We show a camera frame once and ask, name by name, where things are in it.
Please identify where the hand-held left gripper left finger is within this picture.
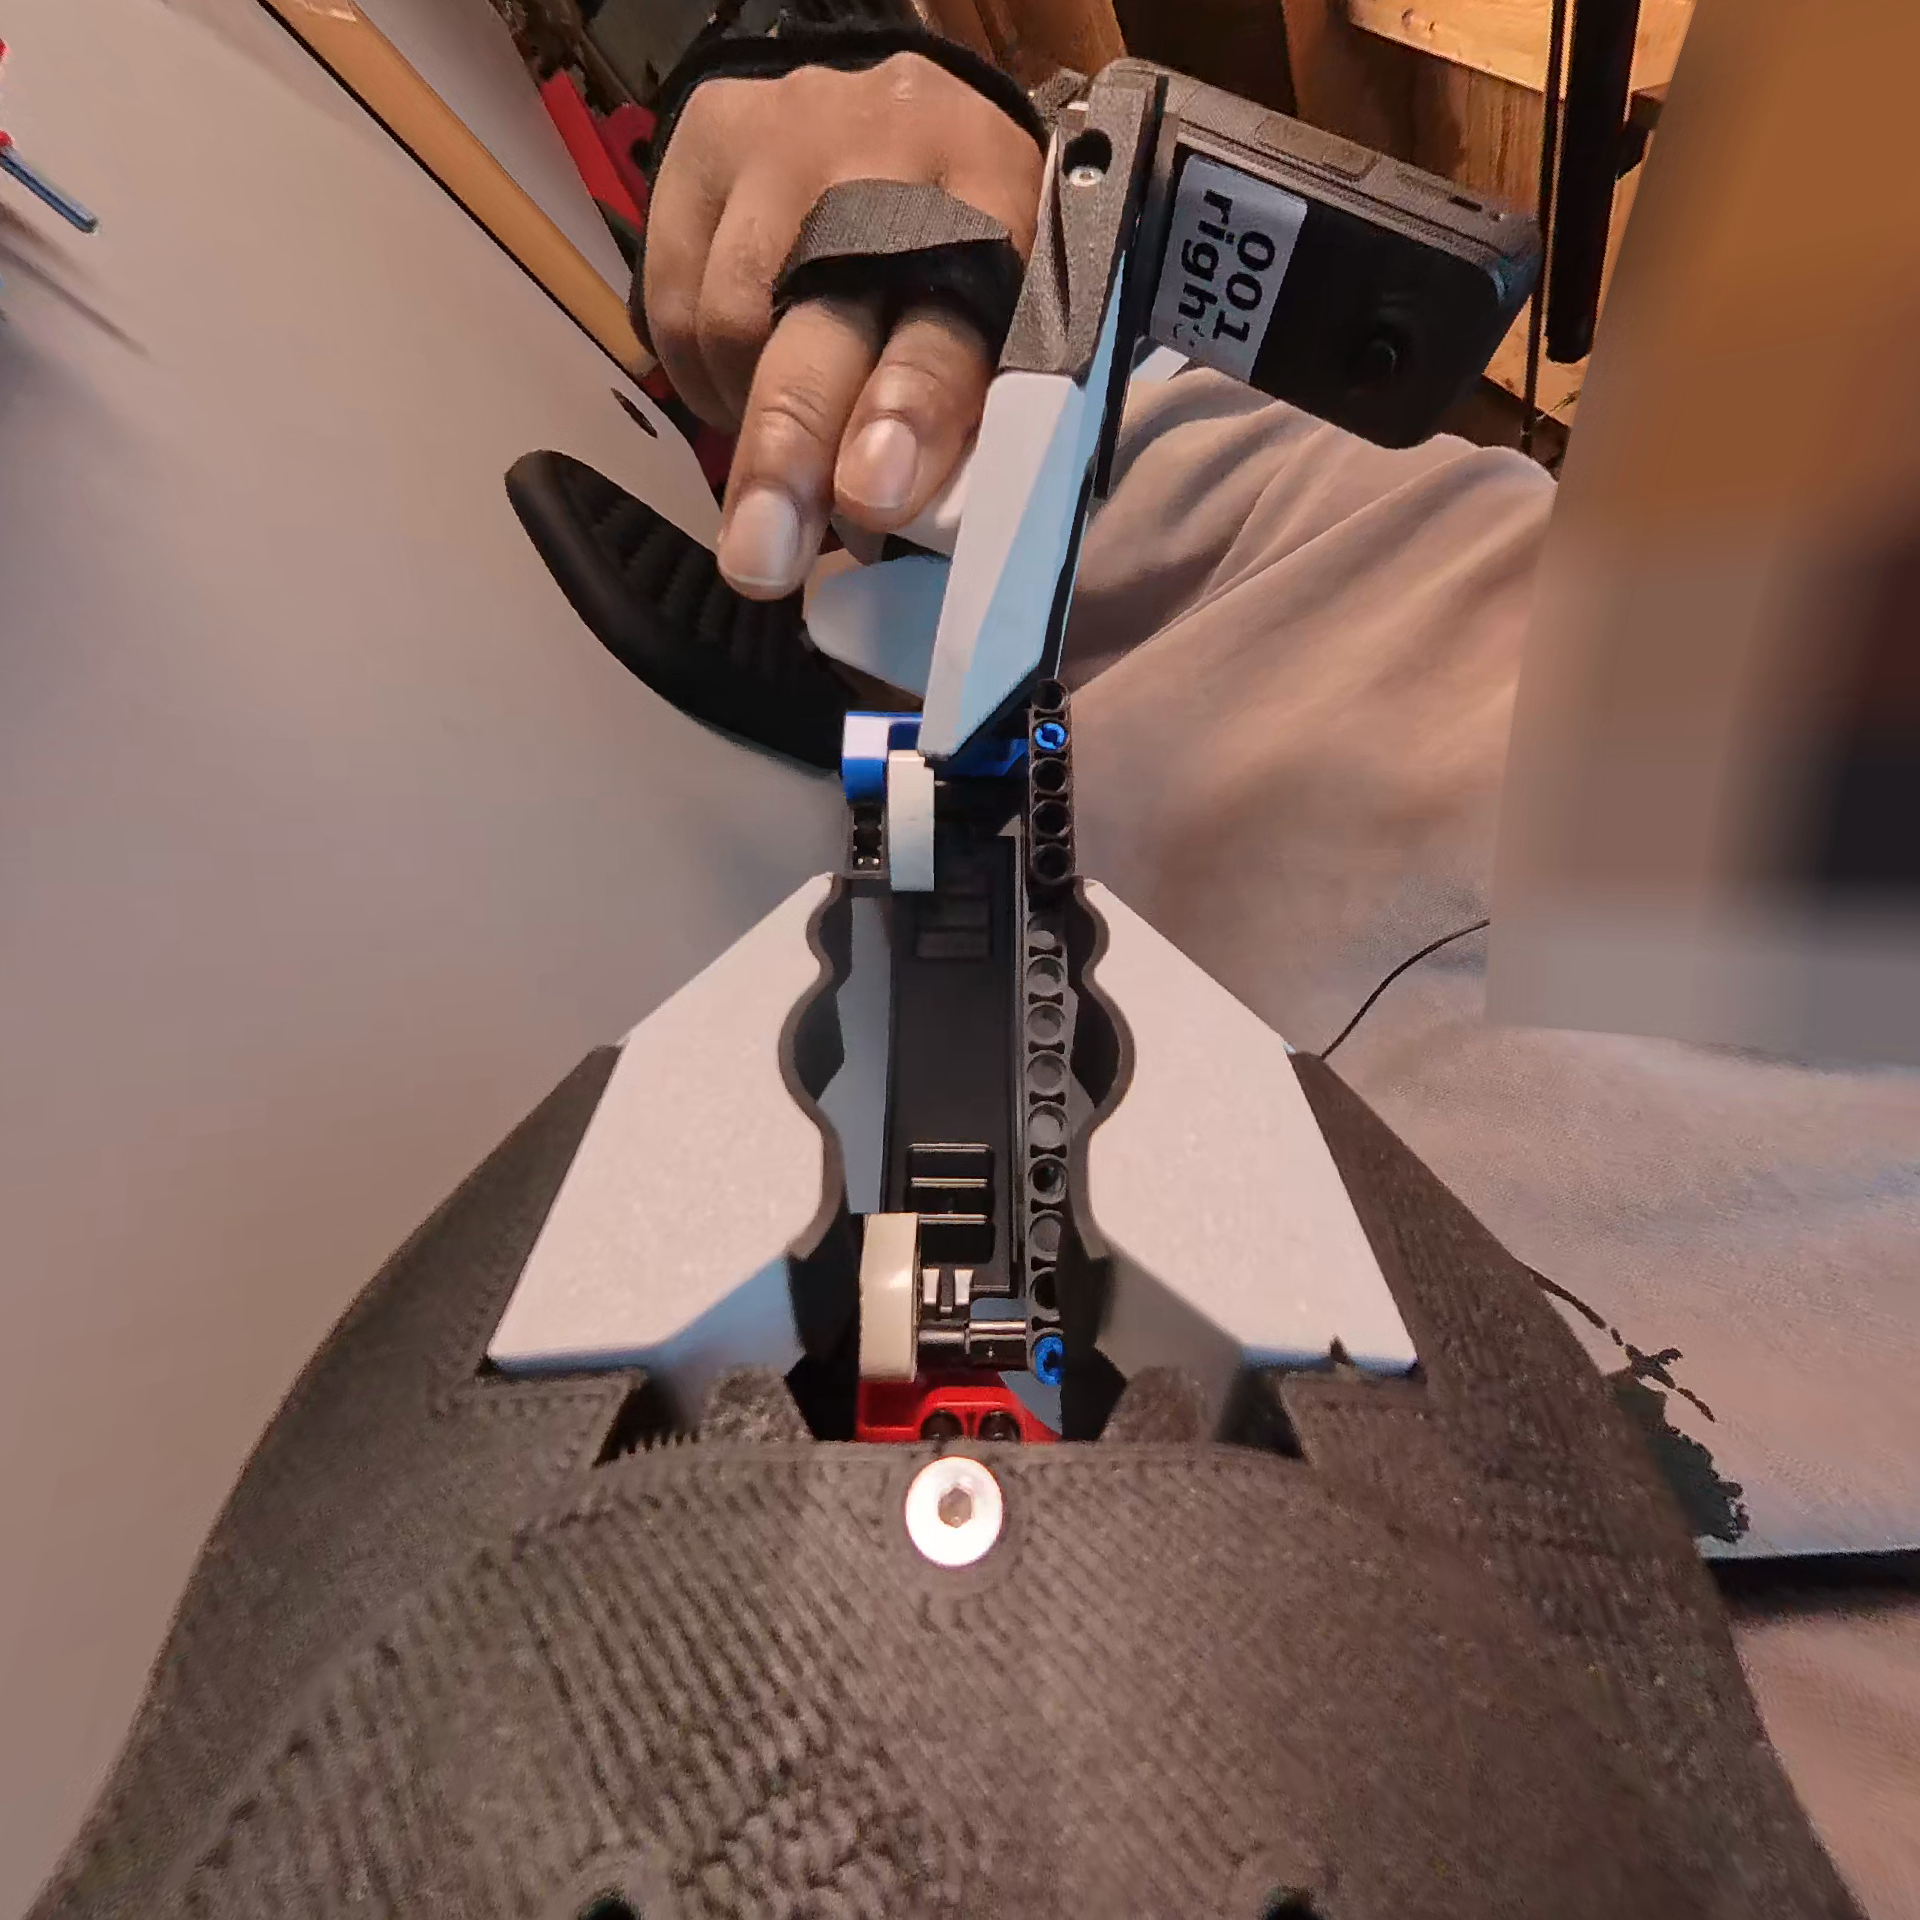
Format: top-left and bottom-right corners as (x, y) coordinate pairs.
(485, 871), (863, 1405)

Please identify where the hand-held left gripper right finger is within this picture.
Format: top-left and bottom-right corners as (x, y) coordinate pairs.
(1072, 879), (1421, 1424)

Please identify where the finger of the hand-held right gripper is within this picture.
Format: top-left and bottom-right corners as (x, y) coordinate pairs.
(800, 545), (952, 707)
(918, 270), (1127, 762)

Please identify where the black L-shaped lego beam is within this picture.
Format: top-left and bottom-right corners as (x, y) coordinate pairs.
(1024, 679), (1078, 890)

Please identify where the long black lego chassis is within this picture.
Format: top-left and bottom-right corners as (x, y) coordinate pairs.
(839, 679), (1125, 1446)

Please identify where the person's right hand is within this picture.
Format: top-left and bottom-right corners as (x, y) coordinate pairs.
(633, 48), (1050, 607)

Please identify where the black chair armrest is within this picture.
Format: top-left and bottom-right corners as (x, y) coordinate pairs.
(503, 448), (888, 784)

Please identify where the wooden crate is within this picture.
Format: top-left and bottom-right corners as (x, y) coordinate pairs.
(1341, 0), (1666, 153)

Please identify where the black pole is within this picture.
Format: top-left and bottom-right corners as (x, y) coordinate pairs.
(1544, 0), (1640, 366)

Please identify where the person's torso in beige hoodie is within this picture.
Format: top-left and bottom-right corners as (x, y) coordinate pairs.
(1048, 369), (1920, 1920)

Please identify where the red plastic part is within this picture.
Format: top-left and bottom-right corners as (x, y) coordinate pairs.
(537, 72), (648, 213)

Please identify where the black earbud with cable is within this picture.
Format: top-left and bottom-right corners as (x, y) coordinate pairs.
(1328, 920), (1490, 1056)

